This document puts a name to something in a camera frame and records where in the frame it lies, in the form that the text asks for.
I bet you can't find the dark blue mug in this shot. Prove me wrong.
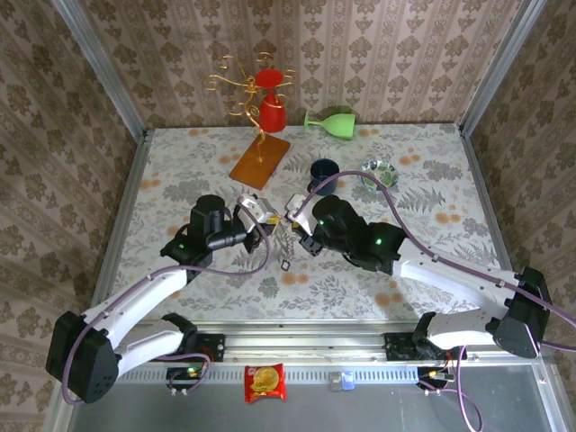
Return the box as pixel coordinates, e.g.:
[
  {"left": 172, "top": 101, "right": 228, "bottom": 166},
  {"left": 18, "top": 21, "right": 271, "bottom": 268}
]
[{"left": 307, "top": 157, "right": 341, "bottom": 197}]

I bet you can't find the green leaf pattern bowl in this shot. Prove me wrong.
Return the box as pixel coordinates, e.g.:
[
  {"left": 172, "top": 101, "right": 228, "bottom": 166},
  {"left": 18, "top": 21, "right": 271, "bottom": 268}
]
[{"left": 358, "top": 159, "right": 400, "bottom": 194}]

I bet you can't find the red wine glass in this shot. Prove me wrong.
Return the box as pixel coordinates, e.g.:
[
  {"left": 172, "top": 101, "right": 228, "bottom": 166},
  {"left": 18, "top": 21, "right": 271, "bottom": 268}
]
[{"left": 254, "top": 68, "right": 289, "bottom": 134}]

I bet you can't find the green wine glass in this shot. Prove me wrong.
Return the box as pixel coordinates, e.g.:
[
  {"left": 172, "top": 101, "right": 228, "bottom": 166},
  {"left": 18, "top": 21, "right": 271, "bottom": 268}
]
[{"left": 302, "top": 111, "right": 357, "bottom": 142}]

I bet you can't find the slotted metal strip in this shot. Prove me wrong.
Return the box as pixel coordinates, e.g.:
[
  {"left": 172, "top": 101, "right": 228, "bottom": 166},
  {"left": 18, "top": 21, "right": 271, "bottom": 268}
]
[{"left": 78, "top": 364, "right": 422, "bottom": 384}]

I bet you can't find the small blue silver device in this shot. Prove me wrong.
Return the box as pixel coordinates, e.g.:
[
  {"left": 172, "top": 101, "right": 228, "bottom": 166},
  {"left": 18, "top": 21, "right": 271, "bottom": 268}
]
[{"left": 328, "top": 371, "right": 355, "bottom": 392}]

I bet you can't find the red snack packet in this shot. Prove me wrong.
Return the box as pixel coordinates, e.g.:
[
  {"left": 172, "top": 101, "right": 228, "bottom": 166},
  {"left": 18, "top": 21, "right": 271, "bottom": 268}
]
[{"left": 244, "top": 363, "right": 287, "bottom": 404}]

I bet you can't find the grey metal sheet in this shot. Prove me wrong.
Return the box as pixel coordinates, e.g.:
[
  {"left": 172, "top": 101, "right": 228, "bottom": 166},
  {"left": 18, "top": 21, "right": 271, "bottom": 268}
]
[{"left": 67, "top": 350, "right": 559, "bottom": 432}]

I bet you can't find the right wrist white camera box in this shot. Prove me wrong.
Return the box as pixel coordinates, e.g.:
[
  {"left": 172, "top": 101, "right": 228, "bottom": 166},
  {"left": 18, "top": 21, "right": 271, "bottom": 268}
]
[{"left": 285, "top": 193, "right": 317, "bottom": 236}]

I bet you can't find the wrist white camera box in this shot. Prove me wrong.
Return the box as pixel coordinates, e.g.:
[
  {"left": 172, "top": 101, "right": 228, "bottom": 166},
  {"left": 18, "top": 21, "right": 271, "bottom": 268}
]
[
  {"left": 285, "top": 193, "right": 317, "bottom": 236},
  {"left": 236, "top": 193, "right": 273, "bottom": 226}
]

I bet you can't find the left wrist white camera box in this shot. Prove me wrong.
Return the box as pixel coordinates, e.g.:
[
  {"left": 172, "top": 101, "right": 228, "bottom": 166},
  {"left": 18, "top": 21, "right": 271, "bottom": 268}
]
[{"left": 236, "top": 193, "right": 273, "bottom": 226}]

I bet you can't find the gold wire rack orange base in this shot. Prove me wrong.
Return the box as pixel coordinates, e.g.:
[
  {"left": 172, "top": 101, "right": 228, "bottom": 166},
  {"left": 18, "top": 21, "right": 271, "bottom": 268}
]
[{"left": 207, "top": 52, "right": 298, "bottom": 193}]

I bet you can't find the aluminium table side rail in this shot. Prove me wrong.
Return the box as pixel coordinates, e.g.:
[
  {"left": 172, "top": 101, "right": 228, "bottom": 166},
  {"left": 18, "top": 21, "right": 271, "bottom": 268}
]
[
  {"left": 83, "top": 130, "right": 152, "bottom": 332},
  {"left": 458, "top": 128, "right": 532, "bottom": 328}
]

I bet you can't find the wide aluminium base rail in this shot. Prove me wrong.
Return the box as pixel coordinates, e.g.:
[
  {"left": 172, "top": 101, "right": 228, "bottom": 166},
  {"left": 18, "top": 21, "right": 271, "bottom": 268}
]
[{"left": 62, "top": 321, "right": 553, "bottom": 364}]

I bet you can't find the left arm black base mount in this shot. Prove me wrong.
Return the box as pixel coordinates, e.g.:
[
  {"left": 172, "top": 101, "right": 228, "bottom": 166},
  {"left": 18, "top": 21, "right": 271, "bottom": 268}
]
[{"left": 144, "top": 332, "right": 226, "bottom": 364}]

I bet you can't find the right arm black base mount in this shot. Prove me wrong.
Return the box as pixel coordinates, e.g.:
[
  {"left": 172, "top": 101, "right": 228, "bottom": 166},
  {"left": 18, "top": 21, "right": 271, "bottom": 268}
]
[{"left": 384, "top": 331, "right": 469, "bottom": 362}]

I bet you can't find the aluminium frame post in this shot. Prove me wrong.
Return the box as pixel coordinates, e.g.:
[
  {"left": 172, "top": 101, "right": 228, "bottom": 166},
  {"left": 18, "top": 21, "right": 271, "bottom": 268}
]
[
  {"left": 458, "top": 0, "right": 548, "bottom": 136},
  {"left": 51, "top": 0, "right": 149, "bottom": 140}
]

